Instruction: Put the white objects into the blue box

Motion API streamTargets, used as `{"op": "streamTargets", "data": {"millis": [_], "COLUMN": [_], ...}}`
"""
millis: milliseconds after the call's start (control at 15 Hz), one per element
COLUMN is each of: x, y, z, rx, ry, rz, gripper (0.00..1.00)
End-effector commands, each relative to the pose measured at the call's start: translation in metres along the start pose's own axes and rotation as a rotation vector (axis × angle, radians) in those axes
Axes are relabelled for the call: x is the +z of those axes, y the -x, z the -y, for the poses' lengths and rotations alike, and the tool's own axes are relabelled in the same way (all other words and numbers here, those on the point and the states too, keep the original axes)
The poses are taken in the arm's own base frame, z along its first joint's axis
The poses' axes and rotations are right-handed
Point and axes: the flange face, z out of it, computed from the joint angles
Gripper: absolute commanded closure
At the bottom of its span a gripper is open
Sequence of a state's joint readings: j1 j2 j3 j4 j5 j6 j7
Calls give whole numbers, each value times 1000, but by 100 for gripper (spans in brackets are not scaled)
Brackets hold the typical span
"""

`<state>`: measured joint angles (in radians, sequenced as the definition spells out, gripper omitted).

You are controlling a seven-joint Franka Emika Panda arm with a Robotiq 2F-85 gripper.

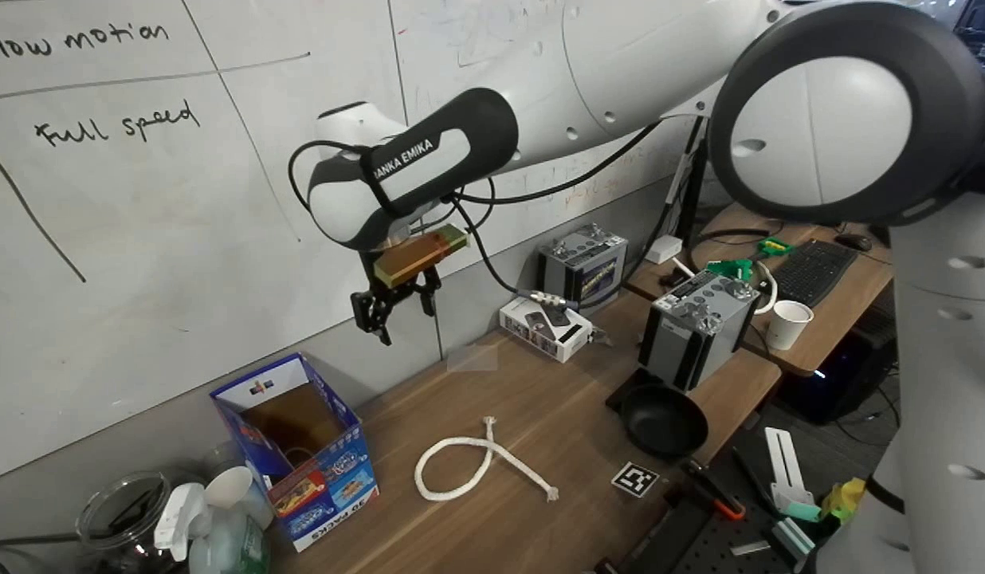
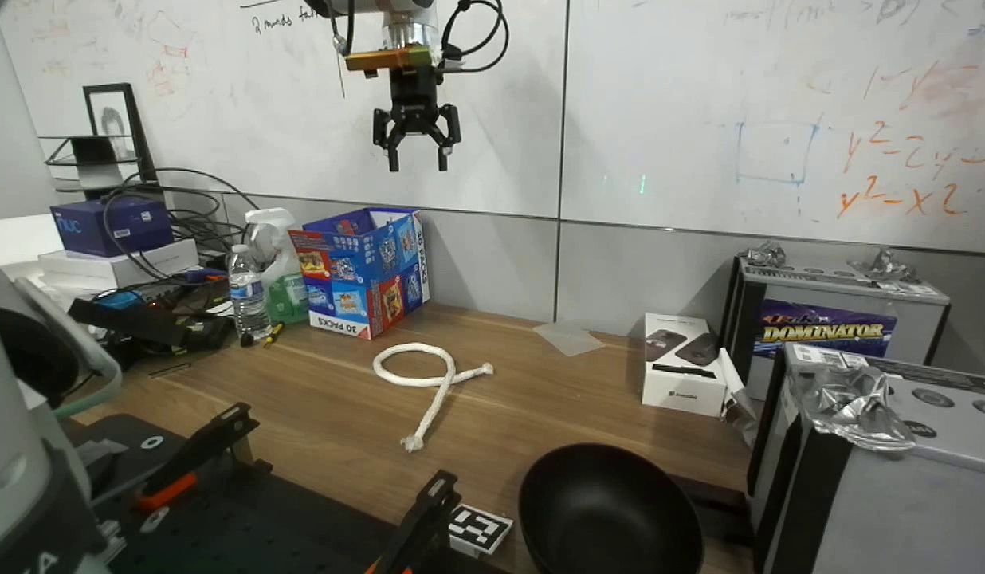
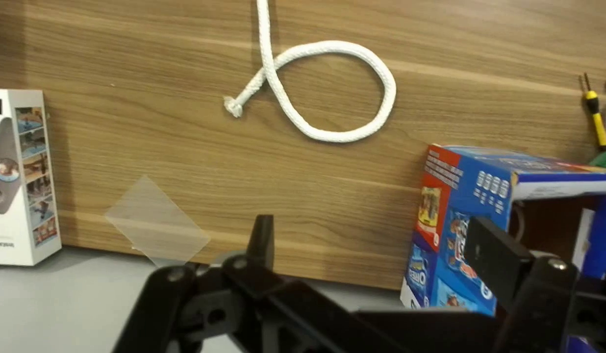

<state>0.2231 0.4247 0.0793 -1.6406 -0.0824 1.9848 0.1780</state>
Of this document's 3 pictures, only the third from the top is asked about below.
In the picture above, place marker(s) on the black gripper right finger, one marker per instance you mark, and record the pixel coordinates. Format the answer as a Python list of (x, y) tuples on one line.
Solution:
[(539, 294)]

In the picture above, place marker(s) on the white phone box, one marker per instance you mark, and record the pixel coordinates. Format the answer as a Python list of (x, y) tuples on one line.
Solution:
[(25, 176)]

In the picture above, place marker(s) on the blue snack carton box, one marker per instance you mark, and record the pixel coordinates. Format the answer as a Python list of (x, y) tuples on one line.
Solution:
[(460, 227)]

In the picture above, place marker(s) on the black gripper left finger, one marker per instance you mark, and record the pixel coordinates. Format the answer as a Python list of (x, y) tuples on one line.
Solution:
[(186, 305)]

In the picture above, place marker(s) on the clear plastic sheet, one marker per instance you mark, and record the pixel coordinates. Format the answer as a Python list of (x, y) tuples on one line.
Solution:
[(158, 221)]

